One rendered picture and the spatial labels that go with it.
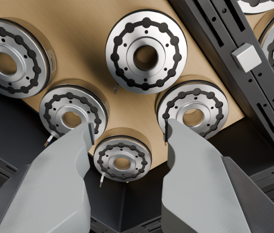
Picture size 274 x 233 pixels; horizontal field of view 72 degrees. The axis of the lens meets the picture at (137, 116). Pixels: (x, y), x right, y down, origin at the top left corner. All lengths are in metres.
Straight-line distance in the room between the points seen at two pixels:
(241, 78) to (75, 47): 0.21
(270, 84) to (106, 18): 0.20
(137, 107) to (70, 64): 0.12
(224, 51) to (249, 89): 0.05
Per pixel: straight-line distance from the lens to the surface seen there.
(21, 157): 0.31
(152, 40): 0.23
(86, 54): 0.29
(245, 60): 0.18
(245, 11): 0.26
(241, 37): 0.19
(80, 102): 0.28
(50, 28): 0.30
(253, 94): 0.21
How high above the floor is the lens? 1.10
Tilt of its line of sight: 59 degrees down
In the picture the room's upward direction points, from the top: 175 degrees counter-clockwise
